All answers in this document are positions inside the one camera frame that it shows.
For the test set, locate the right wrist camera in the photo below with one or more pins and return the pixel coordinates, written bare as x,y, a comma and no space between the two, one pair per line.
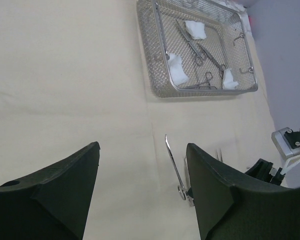
287,142

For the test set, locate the white gauze pad left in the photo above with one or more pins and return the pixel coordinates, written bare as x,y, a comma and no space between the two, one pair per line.
177,73

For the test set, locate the beige surgical wrap cloth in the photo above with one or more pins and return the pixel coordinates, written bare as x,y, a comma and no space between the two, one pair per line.
71,73

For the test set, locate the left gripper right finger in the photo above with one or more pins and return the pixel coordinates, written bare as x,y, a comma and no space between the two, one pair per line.
232,205

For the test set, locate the steel tweezers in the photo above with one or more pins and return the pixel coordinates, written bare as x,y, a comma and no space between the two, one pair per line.
218,155
186,173

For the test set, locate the curved steel clamp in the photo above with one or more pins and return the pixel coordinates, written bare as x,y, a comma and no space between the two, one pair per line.
185,193

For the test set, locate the steel surgical scissors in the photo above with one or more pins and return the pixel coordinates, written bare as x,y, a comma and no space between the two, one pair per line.
221,67

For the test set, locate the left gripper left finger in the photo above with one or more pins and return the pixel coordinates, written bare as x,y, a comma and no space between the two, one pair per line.
52,203

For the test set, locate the steel forceps clamp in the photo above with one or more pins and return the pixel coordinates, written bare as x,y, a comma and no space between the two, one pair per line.
199,60

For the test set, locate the white gauze pad top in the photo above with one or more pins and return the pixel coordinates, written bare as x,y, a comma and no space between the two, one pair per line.
195,29

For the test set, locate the wire mesh instrument tray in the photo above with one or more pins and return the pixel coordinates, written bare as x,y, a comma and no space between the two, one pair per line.
226,28

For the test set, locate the steel hemostat lower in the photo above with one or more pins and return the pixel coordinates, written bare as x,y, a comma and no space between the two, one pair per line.
206,84

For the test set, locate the white gauze pad right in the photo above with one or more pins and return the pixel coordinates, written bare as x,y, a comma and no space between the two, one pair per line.
228,82

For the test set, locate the white gauze pad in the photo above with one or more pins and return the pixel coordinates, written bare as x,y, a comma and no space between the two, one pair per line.
177,73
228,82
195,29

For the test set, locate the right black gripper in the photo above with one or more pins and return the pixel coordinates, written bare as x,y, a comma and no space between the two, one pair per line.
263,170

